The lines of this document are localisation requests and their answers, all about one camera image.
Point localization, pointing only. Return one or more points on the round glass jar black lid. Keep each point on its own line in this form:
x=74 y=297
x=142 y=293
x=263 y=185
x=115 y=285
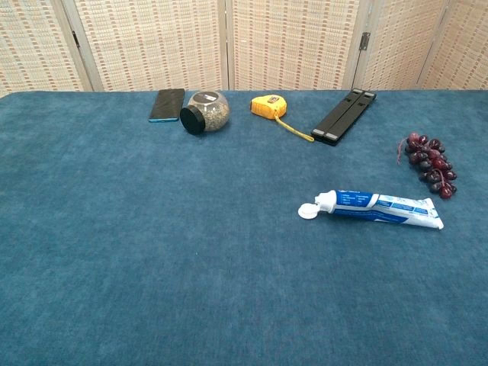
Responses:
x=213 y=110

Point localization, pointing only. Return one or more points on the black smartphone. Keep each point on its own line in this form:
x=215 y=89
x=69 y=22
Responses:
x=167 y=104

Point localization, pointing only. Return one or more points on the yellow tape measure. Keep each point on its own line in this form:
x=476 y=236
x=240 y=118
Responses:
x=267 y=106

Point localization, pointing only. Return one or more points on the metal screen hinge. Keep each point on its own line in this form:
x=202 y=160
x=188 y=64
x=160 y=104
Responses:
x=76 y=39
x=365 y=40

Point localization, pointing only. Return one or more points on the woven folding screen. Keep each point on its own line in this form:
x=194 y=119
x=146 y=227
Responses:
x=152 y=38

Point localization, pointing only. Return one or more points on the white blue toothpaste tube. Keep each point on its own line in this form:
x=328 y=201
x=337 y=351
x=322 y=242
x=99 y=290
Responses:
x=366 y=207

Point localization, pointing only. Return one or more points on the dark red grape bunch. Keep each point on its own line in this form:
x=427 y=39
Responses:
x=431 y=164

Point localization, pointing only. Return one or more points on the black folding laptop stand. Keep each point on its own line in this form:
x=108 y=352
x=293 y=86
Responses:
x=343 y=118

